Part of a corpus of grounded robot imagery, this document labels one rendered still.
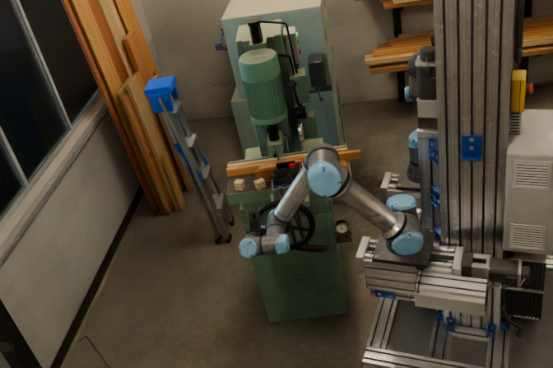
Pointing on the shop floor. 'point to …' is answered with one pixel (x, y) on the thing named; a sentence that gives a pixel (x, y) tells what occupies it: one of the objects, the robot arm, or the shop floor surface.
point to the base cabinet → (303, 276)
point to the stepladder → (167, 103)
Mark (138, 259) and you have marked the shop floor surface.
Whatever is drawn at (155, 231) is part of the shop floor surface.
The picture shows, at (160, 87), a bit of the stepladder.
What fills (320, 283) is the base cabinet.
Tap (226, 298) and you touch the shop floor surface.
